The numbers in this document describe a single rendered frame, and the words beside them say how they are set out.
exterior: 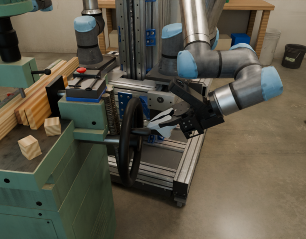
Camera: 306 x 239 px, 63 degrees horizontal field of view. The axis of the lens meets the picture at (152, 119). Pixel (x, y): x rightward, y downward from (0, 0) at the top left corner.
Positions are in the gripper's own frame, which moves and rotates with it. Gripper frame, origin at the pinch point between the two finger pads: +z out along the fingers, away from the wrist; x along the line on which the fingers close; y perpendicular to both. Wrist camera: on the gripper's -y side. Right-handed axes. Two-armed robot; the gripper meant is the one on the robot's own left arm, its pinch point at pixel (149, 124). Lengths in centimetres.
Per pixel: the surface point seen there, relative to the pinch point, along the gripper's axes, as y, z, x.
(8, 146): -16.5, 31.1, -13.5
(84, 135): -5.2, 19.9, -1.0
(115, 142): 2.9, 14.7, 2.4
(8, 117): -21.8, 32.5, -5.7
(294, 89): 151, -77, 229
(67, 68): -21, 33, 34
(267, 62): 141, -68, 309
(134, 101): -6.1, 2.7, 5.5
